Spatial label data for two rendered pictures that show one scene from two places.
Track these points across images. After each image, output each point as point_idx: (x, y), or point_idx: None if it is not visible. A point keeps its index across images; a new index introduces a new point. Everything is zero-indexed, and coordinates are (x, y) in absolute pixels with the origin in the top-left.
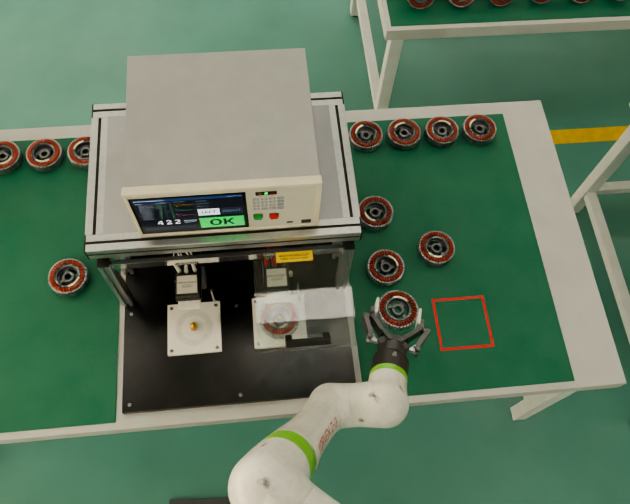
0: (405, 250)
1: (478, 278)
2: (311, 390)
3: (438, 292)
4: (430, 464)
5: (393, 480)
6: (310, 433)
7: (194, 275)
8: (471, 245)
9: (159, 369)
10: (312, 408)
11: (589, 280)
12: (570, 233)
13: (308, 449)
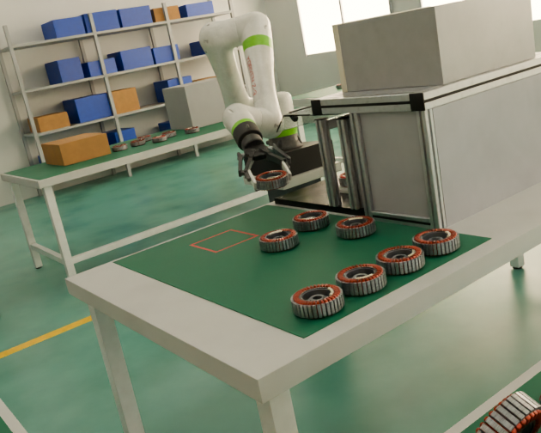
0: (306, 236)
1: (227, 255)
2: (302, 188)
3: (256, 239)
4: (219, 416)
5: (244, 394)
6: (255, 54)
7: None
8: (248, 261)
9: None
10: (268, 82)
11: (112, 297)
12: (145, 308)
13: (249, 43)
